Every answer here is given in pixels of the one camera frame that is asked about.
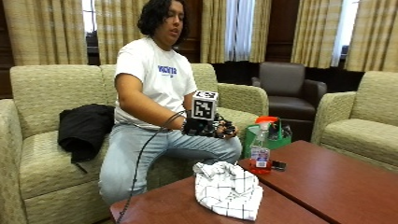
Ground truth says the white marker cube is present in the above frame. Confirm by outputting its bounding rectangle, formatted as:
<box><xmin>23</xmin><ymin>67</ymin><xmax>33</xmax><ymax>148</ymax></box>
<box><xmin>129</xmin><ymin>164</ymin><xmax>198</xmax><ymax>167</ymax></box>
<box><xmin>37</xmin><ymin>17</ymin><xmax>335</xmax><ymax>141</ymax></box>
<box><xmin>190</xmin><ymin>90</ymin><xmax>220</xmax><ymax>121</ymax></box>

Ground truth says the spray bottle with red liquid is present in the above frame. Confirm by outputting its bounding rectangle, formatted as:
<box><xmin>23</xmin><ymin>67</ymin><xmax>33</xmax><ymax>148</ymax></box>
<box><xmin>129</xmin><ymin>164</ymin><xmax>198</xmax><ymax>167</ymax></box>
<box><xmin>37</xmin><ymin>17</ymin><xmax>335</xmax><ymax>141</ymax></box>
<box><xmin>248</xmin><ymin>116</ymin><xmax>280</xmax><ymax>175</ymax></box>

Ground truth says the green bag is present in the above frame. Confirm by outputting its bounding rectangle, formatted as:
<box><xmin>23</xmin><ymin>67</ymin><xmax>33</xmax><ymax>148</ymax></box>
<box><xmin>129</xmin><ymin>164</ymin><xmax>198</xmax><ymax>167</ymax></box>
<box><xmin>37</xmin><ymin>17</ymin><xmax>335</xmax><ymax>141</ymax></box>
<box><xmin>241</xmin><ymin>119</ymin><xmax>294</xmax><ymax>160</ymax></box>

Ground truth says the small black object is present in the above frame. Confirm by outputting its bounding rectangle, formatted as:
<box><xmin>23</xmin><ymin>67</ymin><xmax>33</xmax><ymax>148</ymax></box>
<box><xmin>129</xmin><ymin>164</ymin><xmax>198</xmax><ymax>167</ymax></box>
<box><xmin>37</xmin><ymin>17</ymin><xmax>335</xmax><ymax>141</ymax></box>
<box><xmin>272</xmin><ymin>160</ymin><xmax>288</xmax><ymax>172</ymax></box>

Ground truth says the brown leather armchair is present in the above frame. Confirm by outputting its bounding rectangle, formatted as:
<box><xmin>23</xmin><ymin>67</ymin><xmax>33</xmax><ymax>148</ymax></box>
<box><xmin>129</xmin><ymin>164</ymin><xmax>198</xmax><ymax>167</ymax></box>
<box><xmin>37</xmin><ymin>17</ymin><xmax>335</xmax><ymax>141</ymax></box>
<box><xmin>250</xmin><ymin>61</ymin><xmax>329</xmax><ymax>143</ymax></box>

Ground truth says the white checked cloth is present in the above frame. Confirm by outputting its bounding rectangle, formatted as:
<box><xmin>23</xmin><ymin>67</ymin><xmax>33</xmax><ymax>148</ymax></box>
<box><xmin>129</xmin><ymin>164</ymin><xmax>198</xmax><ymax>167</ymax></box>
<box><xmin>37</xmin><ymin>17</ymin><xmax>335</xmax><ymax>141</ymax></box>
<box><xmin>192</xmin><ymin>161</ymin><xmax>265</xmax><ymax>222</ymax></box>

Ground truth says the the person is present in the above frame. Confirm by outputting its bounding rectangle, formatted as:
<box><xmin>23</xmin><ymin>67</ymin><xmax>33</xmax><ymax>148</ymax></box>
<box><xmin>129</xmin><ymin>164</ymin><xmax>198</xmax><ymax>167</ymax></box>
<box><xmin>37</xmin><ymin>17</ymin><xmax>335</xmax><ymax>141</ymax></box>
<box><xmin>97</xmin><ymin>0</ymin><xmax>244</xmax><ymax>206</ymax></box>

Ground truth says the beige striped curtain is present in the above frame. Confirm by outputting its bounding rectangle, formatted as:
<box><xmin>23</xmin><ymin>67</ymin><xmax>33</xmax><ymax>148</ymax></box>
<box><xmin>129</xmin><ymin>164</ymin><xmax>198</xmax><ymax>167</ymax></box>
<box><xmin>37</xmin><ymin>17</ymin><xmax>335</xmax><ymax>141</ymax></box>
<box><xmin>249</xmin><ymin>0</ymin><xmax>274</xmax><ymax>63</ymax></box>
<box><xmin>93</xmin><ymin>0</ymin><xmax>146</xmax><ymax>65</ymax></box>
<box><xmin>290</xmin><ymin>0</ymin><xmax>346</xmax><ymax>69</ymax></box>
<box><xmin>345</xmin><ymin>0</ymin><xmax>398</xmax><ymax>74</ymax></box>
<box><xmin>200</xmin><ymin>0</ymin><xmax>229</xmax><ymax>64</ymax></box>
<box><xmin>1</xmin><ymin>0</ymin><xmax>89</xmax><ymax>66</ymax></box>

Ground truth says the white sheer curtain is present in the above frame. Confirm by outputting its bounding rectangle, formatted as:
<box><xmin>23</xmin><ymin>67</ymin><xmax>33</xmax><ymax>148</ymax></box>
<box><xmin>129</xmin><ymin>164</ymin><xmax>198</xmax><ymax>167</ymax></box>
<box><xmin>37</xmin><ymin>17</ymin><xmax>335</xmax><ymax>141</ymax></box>
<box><xmin>224</xmin><ymin>0</ymin><xmax>256</xmax><ymax>63</ymax></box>

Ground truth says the black jacket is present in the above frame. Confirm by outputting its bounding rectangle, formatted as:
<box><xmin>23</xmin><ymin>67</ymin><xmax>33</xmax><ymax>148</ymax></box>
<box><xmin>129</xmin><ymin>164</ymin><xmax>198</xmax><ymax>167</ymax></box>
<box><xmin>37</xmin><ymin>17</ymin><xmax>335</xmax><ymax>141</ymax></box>
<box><xmin>57</xmin><ymin>104</ymin><xmax>117</xmax><ymax>174</ymax></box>

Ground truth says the beige fabric armchair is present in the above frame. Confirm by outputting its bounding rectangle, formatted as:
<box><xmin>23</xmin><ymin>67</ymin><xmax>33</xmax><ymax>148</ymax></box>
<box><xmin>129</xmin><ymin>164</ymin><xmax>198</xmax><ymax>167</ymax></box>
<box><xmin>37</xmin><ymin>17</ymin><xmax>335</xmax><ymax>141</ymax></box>
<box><xmin>310</xmin><ymin>70</ymin><xmax>398</xmax><ymax>174</ymax></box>

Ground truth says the beige fabric sofa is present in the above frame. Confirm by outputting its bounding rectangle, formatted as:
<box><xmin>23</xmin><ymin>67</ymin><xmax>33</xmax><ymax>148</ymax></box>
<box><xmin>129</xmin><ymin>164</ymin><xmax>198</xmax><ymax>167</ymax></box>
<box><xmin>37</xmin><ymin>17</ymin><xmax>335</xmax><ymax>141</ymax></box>
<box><xmin>0</xmin><ymin>63</ymin><xmax>272</xmax><ymax>224</ymax></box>

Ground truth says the black glove cable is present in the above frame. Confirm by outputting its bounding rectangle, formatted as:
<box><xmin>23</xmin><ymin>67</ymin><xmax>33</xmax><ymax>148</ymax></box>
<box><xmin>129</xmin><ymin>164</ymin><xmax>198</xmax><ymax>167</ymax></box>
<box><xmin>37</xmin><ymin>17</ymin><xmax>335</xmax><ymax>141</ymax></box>
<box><xmin>116</xmin><ymin>110</ymin><xmax>189</xmax><ymax>224</ymax></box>

